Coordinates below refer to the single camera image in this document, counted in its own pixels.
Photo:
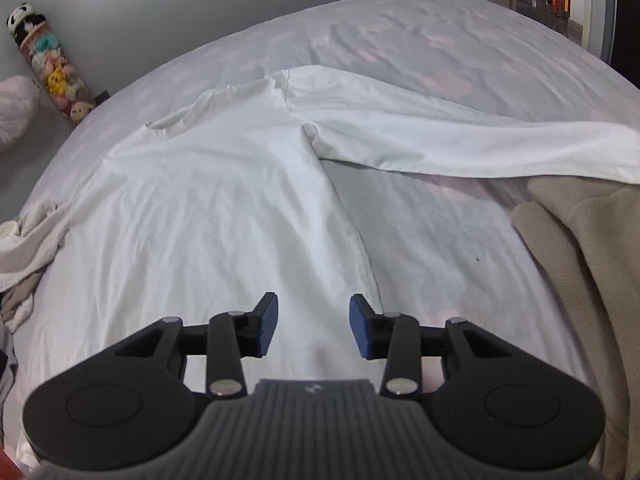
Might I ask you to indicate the bed with pink-dotted sheet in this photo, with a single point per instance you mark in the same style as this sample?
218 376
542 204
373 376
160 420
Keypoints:
425 240

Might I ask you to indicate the taupe thin garment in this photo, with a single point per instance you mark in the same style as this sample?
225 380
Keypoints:
17 295

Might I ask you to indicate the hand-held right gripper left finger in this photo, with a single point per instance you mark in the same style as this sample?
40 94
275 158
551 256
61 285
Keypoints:
267 325

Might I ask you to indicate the cream fluffy garment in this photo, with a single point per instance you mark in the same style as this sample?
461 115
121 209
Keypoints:
25 245

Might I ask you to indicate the beige fleece blanket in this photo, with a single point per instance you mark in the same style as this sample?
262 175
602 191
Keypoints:
590 270

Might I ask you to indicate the panda plush toy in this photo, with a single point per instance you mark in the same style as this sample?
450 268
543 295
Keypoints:
22 22

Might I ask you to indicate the person's red fleece clothing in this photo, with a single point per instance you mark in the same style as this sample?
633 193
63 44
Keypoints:
7 467

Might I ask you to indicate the clear tube of plush toys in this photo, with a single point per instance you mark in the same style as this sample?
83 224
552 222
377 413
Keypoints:
57 80

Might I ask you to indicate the rolled grey pink quilt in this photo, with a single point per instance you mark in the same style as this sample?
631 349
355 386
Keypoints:
15 110

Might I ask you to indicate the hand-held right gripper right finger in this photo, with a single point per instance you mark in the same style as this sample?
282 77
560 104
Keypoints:
361 327

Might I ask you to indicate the dark wall outlet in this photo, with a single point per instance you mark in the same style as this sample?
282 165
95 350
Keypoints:
102 96

